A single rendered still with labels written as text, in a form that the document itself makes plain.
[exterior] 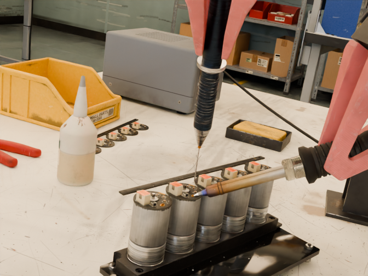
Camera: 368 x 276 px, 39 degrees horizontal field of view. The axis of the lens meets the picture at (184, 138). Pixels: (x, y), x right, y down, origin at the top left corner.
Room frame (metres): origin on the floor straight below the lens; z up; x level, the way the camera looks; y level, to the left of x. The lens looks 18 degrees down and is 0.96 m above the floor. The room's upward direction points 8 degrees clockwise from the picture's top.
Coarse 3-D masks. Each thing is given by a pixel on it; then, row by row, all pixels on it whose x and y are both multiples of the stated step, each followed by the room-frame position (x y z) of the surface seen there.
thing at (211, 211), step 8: (208, 200) 0.33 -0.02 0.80; (216, 200) 0.33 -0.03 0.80; (224, 200) 0.34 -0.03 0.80; (200, 208) 0.33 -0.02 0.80; (208, 208) 0.33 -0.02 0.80; (216, 208) 0.33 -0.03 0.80; (224, 208) 0.34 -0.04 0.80; (200, 216) 0.33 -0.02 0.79; (208, 216) 0.33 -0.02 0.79; (216, 216) 0.33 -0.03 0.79; (200, 224) 0.33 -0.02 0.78; (208, 224) 0.33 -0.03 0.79; (216, 224) 0.33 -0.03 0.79; (200, 232) 0.33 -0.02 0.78; (208, 232) 0.33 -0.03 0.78; (216, 232) 0.34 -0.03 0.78; (200, 240) 0.33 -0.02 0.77; (208, 240) 0.33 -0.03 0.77; (216, 240) 0.34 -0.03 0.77
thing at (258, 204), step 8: (264, 184) 0.37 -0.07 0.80; (272, 184) 0.38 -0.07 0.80; (256, 192) 0.37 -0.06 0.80; (264, 192) 0.37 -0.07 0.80; (256, 200) 0.37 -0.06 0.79; (264, 200) 0.37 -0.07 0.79; (248, 208) 0.37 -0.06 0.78; (256, 208) 0.37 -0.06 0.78; (264, 208) 0.38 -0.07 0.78; (248, 216) 0.37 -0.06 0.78; (256, 216) 0.37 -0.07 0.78; (264, 216) 0.38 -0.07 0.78
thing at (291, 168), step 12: (276, 168) 0.32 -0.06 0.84; (288, 168) 0.31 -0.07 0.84; (300, 168) 0.31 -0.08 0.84; (228, 180) 0.32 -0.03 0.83; (240, 180) 0.32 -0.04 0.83; (252, 180) 0.31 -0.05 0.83; (264, 180) 0.31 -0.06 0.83; (288, 180) 0.31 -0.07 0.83; (216, 192) 0.31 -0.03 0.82; (228, 192) 0.32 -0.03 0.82
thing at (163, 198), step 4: (152, 192) 0.31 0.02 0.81; (156, 192) 0.31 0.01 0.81; (156, 196) 0.31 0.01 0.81; (160, 196) 0.31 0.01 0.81; (164, 196) 0.31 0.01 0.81; (168, 196) 0.31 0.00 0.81; (160, 200) 0.30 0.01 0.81; (164, 200) 0.30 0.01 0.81; (168, 200) 0.30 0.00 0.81; (136, 204) 0.29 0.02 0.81; (140, 204) 0.29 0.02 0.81; (148, 204) 0.29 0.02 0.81; (152, 204) 0.29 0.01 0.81; (156, 204) 0.30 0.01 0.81; (168, 204) 0.30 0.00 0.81; (148, 208) 0.29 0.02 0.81; (152, 208) 0.29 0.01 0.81; (156, 208) 0.29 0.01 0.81; (160, 208) 0.29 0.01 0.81; (164, 208) 0.29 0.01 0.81
